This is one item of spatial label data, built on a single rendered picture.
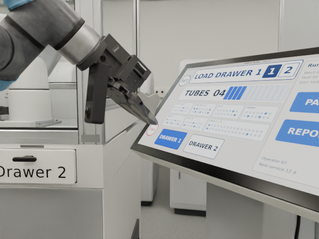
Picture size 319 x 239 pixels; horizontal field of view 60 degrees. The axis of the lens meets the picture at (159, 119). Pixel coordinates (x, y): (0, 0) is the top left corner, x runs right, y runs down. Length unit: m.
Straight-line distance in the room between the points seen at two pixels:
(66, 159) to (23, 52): 0.50
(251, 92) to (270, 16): 3.66
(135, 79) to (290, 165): 0.32
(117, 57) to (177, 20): 3.63
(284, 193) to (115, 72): 0.36
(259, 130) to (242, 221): 0.22
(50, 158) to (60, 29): 0.54
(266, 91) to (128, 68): 0.27
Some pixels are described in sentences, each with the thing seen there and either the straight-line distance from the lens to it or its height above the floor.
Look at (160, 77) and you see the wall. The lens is 4.07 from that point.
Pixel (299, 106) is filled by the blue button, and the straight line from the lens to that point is 0.52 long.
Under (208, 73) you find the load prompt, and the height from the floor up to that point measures 1.16.
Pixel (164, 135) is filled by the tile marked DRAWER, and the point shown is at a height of 1.01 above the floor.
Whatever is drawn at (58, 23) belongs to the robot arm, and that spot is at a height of 1.22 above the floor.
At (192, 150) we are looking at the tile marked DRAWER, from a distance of 0.58.
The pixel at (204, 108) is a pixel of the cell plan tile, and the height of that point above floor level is 1.07.
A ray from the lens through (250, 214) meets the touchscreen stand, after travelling 0.63.
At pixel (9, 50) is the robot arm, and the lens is 0.45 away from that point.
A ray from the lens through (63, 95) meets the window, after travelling 0.95.
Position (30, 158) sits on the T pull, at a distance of 0.95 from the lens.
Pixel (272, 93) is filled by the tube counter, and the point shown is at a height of 1.11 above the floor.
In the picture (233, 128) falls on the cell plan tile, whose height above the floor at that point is 1.04.
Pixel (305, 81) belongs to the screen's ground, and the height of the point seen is 1.13.
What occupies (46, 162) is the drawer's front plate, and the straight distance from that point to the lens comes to 0.97.
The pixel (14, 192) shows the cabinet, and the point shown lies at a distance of 1.07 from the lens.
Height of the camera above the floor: 1.11
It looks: 5 degrees down
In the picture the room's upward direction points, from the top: straight up
